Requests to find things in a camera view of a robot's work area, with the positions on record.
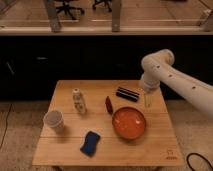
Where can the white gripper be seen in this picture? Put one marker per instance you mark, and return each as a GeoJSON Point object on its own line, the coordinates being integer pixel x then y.
{"type": "Point", "coordinates": [148, 84]}

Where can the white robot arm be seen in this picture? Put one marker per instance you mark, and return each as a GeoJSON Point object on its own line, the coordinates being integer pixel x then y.
{"type": "Point", "coordinates": [158, 68]}

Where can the black rectangular case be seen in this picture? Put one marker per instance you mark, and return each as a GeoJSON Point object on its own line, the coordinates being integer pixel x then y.
{"type": "Point", "coordinates": [127, 94]}

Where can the orange bowl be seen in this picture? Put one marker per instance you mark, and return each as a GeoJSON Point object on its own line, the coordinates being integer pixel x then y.
{"type": "Point", "coordinates": [129, 123]}

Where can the dark red oblong object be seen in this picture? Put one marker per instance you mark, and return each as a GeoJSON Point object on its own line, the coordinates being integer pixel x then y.
{"type": "Point", "coordinates": [109, 105]}

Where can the wooden table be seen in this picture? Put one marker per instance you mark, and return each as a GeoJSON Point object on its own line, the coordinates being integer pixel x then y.
{"type": "Point", "coordinates": [157, 147]}

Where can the small white bottle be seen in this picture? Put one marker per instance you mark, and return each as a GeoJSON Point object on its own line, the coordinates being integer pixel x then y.
{"type": "Point", "coordinates": [79, 101]}

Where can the blue sponge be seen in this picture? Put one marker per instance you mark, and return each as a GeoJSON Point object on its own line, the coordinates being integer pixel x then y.
{"type": "Point", "coordinates": [90, 143]}

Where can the white paper cup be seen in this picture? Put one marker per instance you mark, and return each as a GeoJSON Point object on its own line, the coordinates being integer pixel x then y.
{"type": "Point", "coordinates": [54, 120]}

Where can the black office chair base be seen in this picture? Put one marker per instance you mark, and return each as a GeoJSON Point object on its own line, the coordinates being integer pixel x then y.
{"type": "Point", "coordinates": [66, 8]}

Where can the grey metal post centre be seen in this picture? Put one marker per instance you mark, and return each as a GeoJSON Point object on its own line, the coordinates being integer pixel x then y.
{"type": "Point", "coordinates": [116, 11]}

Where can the grey metal post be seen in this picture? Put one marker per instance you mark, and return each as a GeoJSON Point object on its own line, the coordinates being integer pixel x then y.
{"type": "Point", "coordinates": [52, 15]}
{"type": "Point", "coordinates": [116, 11]}

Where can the grey metal post left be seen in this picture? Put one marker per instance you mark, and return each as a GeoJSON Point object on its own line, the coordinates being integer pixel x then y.
{"type": "Point", "coordinates": [52, 15]}

